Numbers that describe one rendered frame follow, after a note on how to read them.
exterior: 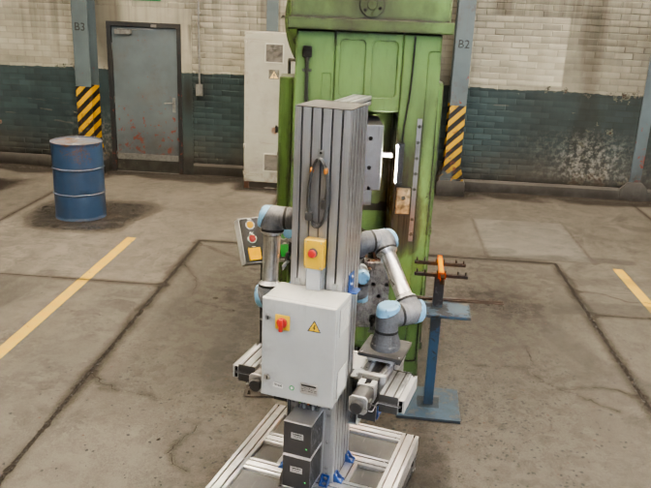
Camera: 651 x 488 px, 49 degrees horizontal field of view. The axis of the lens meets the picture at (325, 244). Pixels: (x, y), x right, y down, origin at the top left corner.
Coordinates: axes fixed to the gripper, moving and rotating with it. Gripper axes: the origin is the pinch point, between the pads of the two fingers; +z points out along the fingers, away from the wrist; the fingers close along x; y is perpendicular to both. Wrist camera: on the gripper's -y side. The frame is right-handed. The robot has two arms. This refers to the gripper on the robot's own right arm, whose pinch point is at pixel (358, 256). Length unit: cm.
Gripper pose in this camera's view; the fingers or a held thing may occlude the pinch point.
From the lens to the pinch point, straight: 429.5
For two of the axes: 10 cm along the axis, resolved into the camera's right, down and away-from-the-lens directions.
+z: -0.2, -2.8, 9.6
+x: 10.0, 0.2, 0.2
